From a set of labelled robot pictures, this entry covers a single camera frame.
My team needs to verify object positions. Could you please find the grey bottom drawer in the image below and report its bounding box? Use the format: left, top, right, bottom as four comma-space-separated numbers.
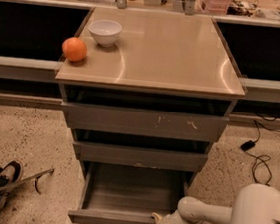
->
69, 162, 189, 224

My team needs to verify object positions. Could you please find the grey drawer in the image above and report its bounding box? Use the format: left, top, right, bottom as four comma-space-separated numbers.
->
69, 162, 189, 224
73, 141, 208, 172
61, 102, 229, 142

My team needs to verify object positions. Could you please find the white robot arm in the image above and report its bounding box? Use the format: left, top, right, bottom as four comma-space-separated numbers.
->
152, 184, 280, 224

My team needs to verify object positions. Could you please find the grey middle drawer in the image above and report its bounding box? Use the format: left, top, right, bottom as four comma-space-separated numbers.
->
73, 141, 208, 172

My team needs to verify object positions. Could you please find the grey drawer cabinet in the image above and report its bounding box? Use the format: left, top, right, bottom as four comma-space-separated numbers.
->
45, 0, 254, 193

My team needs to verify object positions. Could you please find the grey top drawer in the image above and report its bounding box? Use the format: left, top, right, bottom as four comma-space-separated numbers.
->
61, 102, 229, 142

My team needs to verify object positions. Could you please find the black power adapter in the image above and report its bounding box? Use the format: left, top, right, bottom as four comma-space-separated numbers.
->
240, 140, 256, 152

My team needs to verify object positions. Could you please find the metal grabber stick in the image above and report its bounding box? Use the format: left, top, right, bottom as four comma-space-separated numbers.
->
0, 162, 56, 209

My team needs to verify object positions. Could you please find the orange fruit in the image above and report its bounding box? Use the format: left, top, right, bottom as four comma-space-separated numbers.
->
62, 37, 87, 62

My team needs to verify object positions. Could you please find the white bowl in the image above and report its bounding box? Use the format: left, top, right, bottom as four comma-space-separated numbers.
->
88, 19, 122, 47

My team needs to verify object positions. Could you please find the pink plastic basket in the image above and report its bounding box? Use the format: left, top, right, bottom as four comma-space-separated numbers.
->
201, 0, 232, 15

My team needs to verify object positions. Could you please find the black floor cable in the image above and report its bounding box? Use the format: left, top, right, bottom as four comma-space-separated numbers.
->
244, 112, 280, 187

